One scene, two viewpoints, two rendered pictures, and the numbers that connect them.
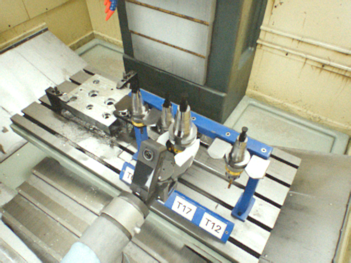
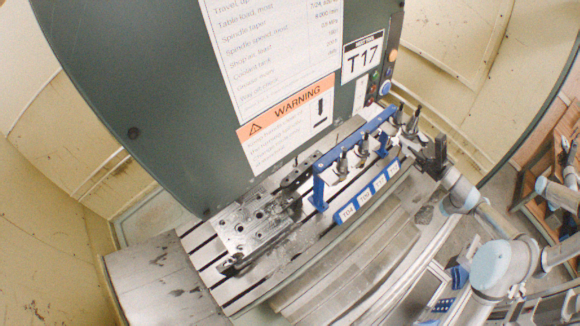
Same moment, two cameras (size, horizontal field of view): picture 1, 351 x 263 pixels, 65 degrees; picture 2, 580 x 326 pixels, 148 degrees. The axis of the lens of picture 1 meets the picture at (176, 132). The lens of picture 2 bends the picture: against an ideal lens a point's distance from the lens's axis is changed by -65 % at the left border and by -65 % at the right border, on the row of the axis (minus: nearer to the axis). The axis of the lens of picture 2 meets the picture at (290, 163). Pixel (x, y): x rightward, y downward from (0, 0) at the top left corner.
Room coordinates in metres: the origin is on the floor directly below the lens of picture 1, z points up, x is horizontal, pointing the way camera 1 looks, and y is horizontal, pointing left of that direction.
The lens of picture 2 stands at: (0.58, 0.55, 1.93)
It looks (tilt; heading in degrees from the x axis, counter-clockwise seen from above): 57 degrees down; 297
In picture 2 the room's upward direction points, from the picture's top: 10 degrees counter-clockwise
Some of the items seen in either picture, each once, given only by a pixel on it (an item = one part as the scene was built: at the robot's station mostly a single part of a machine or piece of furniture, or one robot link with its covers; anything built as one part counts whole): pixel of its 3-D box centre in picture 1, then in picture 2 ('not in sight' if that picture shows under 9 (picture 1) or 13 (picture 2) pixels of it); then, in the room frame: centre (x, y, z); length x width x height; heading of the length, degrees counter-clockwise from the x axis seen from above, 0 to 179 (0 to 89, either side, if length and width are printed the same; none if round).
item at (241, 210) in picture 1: (252, 184); (385, 132); (0.45, -0.24, 1.05); 0.10 x 0.05 x 0.30; 147
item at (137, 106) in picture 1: (136, 99); (342, 161); (0.61, 0.12, 1.26); 0.04 x 0.04 x 0.07
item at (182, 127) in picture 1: (183, 119); (413, 121); (0.41, -0.01, 1.38); 0.04 x 0.04 x 0.07
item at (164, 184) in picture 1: (149, 186); (432, 162); (0.30, 0.06, 1.29); 0.12 x 0.08 x 0.09; 147
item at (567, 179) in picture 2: not in sight; (570, 189); (-0.44, 0.08, 1.43); 0.11 x 0.08 x 0.09; 76
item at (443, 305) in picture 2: not in sight; (443, 304); (-0.07, 0.49, 0.81); 0.09 x 0.01 x 0.18; 62
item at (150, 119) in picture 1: (152, 118); (352, 159); (0.58, 0.07, 1.21); 0.07 x 0.05 x 0.01; 147
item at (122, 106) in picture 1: (124, 104); (329, 178); (0.64, 0.16, 1.21); 0.07 x 0.05 x 0.01; 147
